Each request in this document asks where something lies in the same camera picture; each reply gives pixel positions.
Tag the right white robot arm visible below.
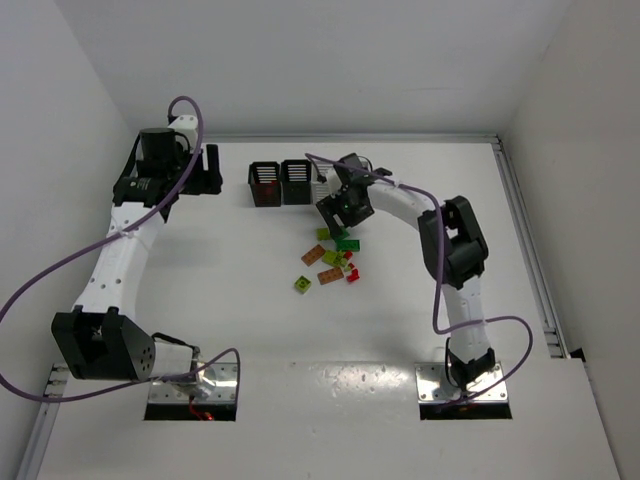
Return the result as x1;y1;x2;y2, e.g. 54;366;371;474
316;154;496;389

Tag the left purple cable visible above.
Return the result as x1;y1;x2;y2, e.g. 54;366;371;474
0;95;242;404

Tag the black slotted container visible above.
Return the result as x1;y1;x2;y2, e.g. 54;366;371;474
281;159;312;205
248;161;282;207

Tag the brown lego brick lower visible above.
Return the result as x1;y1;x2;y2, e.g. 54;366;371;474
317;267;344;285

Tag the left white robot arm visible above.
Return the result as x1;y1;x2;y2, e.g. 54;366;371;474
51;116;222;381

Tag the green lego brick top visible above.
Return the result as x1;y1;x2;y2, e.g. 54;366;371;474
332;227;350;241

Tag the brown lego brick upper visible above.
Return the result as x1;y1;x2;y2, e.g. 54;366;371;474
301;244;326;266

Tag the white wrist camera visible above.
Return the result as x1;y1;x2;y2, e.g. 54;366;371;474
169;115;198;148
312;171;342;203

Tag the lime small lego brick top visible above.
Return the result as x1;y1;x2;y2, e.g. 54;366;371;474
316;228;331;241

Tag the red small lego brick right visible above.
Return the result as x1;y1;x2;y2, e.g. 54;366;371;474
346;269;360;283

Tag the green 2x3 lego brick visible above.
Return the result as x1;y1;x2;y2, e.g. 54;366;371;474
335;239;361;252

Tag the metal base plate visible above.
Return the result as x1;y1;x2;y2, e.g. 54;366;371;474
147;362;239;405
415;362;509;405

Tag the lime lego brick bottom left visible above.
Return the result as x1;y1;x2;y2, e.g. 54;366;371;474
294;276;311;294

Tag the brown lego brick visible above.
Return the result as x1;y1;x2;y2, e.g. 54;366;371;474
301;244;326;266
317;267;344;285

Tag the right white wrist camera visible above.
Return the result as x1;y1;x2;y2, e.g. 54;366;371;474
312;171;342;203

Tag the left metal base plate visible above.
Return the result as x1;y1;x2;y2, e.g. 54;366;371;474
147;362;239;405

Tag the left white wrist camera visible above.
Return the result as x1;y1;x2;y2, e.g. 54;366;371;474
169;115;198;148

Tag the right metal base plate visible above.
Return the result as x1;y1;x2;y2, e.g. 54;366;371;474
415;362;509;405

